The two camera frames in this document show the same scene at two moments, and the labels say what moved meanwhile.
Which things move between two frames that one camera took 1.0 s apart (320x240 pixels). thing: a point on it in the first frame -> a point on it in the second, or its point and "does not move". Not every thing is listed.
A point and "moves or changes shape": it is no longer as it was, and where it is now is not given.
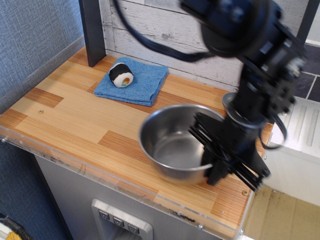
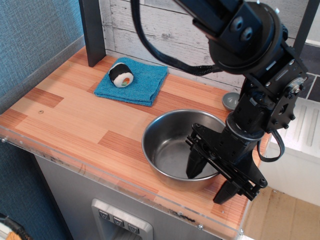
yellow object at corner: [12, 235] does not move
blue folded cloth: [147, 78] does not move
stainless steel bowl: [169, 146] moves or changes shape
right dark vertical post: [308, 19] does not move
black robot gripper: [229, 147] -> [231, 154]
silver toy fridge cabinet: [95, 208] does not move
